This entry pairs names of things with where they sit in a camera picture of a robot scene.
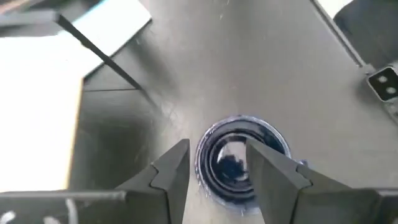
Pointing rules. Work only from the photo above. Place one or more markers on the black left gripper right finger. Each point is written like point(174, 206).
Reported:
point(280, 193)

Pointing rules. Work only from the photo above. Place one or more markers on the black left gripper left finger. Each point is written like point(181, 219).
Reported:
point(149, 199)

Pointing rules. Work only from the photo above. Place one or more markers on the dark blue speckled enamel mug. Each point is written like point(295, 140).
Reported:
point(224, 174)

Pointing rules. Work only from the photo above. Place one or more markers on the wooden shelf with black legs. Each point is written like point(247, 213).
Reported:
point(31, 124)

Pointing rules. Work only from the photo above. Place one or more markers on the folded light blue cloth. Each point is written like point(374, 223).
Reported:
point(124, 25)

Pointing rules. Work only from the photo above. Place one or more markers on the small black camera box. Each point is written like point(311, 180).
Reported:
point(385, 84)

